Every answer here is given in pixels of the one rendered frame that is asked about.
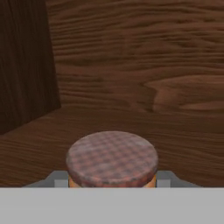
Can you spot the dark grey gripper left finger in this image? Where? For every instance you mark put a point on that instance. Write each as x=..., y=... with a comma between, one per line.
x=57, y=180

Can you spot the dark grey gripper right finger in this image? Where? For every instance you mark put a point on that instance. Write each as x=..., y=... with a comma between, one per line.
x=166, y=180

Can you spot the jam jar with checkered lid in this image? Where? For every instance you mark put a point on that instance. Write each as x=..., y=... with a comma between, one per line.
x=112, y=157

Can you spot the dark brown wooden cabinet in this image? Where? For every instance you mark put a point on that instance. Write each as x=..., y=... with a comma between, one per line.
x=131, y=73

